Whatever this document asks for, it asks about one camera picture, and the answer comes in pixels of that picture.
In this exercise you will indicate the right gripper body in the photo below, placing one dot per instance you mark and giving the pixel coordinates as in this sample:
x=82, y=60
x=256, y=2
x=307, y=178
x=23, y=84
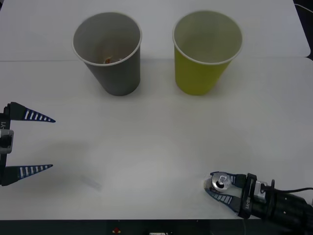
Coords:
x=249, y=195

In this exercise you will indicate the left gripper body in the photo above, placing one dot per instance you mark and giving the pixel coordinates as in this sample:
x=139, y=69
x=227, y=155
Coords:
x=4, y=122

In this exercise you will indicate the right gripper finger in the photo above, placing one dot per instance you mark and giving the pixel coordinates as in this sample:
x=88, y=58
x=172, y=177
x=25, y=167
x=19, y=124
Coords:
x=230, y=201
x=239, y=180

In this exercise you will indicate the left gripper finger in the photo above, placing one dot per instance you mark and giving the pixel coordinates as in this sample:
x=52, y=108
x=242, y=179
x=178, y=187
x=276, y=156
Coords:
x=12, y=175
x=18, y=112

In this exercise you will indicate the silver drink can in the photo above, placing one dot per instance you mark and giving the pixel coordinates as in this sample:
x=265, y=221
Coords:
x=218, y=182

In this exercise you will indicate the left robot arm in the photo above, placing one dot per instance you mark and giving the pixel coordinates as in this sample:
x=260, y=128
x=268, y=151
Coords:
x=6, y=142

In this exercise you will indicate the can with red print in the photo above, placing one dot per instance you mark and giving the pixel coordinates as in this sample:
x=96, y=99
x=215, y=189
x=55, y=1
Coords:
x=108, y=60

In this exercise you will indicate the grey plastic waste bin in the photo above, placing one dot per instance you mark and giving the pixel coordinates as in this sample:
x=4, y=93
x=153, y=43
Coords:
x=117, y=76

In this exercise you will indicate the yellow-green plastic waste bin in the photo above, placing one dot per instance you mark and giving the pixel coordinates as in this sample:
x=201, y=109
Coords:
x=195, y=76

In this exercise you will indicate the red round button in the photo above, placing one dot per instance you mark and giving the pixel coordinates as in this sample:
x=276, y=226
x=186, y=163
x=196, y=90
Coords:
x=116, y=230

